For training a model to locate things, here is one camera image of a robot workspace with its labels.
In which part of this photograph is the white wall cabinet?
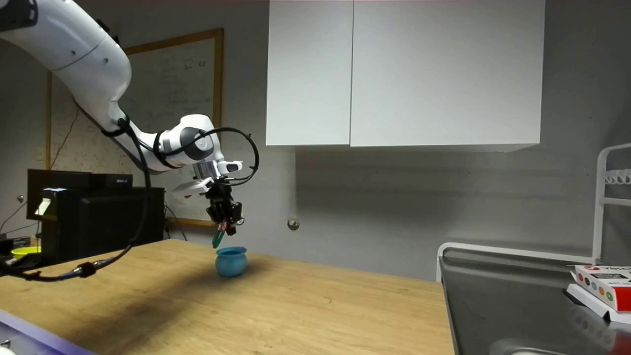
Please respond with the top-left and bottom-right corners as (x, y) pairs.
(266, 0), (546, 153)

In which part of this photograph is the flat white box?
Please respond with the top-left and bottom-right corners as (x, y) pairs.
(565, 283), (631, 325)

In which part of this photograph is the black computer case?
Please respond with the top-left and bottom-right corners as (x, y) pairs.
(41, 186), (166, 265)

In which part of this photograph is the wood framed whiteboard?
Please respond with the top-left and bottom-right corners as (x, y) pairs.
(45, 28), (225, 228)

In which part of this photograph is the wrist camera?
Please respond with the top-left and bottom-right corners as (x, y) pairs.
(172, 178), (215, 199)

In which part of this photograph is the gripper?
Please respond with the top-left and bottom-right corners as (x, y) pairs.
(206, 181), (245, 231)

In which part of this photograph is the blue vase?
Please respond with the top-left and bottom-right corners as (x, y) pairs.
(215, 246), (248, 278)

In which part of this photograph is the grey metal plate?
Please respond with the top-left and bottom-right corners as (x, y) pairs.
(0, 309), (97, 355)

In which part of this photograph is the wide white cabinet door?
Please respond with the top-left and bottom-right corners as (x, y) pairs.
(350, 0), (544, 148)

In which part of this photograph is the black monitor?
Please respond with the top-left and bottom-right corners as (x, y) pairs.
(27, 169), (134, 222)

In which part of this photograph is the narrow white cabinet door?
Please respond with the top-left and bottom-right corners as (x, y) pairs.
(266, 0), (354, 147)

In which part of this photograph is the red white dotted box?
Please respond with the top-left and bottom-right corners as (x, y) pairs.
(574, 265), (631, 313)

